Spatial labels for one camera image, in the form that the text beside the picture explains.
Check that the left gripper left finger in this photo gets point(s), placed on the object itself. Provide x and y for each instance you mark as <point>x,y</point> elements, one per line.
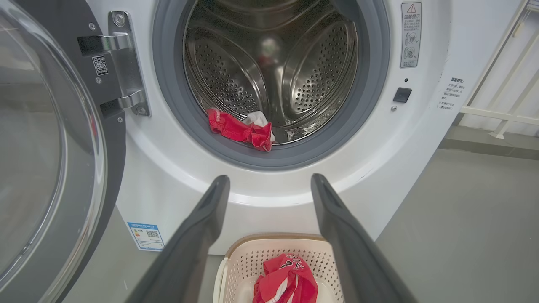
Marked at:
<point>189,248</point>

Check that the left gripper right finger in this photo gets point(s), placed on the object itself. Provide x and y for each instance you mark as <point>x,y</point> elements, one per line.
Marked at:
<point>353,252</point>

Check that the red jersey with print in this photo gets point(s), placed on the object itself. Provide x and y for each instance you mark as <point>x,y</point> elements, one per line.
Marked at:
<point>294,277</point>

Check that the red and white garment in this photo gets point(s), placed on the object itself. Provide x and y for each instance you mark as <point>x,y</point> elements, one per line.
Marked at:
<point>236,130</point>

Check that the black glass washing machine door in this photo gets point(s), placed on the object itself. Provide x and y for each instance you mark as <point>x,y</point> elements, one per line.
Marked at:
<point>38,147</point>

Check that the cream perforated laundry basket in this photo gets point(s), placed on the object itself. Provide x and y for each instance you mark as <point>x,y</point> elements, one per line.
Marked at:
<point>244,269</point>

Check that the white front-load washing machine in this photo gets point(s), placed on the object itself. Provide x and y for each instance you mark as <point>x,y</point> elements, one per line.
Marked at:
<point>269,185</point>

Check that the black door lock socket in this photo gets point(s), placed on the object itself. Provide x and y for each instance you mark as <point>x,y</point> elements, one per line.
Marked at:
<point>402,95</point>

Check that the grey rubber door gasket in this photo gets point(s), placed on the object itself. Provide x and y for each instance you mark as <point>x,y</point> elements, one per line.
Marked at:
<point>168,84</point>

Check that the metal door hinge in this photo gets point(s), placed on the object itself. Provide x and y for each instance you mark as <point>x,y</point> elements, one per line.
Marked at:
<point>126,63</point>

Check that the QR code sticker on door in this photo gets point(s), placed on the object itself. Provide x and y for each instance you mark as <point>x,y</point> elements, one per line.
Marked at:
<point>100,65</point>

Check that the blue energy label sticker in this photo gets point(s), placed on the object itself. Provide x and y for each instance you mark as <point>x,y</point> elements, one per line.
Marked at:
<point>146,236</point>

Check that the black text notice on washer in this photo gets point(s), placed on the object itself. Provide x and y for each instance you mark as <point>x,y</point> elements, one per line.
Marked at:
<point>450,94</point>

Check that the steel washer drum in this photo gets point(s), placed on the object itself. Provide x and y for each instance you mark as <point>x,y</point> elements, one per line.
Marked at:
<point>236,63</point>

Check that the white drying rack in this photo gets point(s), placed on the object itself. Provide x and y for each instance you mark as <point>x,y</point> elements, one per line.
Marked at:
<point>505,113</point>

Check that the grey warning label sticker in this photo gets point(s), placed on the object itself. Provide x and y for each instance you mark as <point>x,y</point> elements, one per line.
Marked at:
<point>411,38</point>

